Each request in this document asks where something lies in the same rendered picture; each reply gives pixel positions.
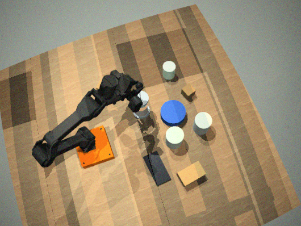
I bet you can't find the pale grey cylinder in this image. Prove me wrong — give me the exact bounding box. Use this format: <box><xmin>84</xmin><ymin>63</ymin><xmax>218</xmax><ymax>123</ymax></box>
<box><xmin>165</xmin><ymin>127</ymin><xmax>184</xmax><ymax>149</ymax></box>
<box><xmin>193</xmin><ymin>112</ymin><xmax>212</xmax><ymax>135</ymax></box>

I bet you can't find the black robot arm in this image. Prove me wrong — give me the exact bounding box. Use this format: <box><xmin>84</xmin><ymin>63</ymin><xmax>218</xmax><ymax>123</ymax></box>
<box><xmin>32</xmin><ymin>73</ymin><xmax>135</xmax><ymax>168</ymax></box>

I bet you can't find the glass coffee press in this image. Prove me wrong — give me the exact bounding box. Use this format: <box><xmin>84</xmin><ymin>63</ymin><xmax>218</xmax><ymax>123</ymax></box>
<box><xmin>133</xmin><ymin>82</ymin><xmax>150</xmax><ymax>119</ymax></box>

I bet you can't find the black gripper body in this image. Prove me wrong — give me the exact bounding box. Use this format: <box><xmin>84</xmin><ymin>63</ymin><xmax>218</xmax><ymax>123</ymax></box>
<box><xmin>110</xmin><ymin>70</ymin><xmax>143</xmax><ymax>112</ymax></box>

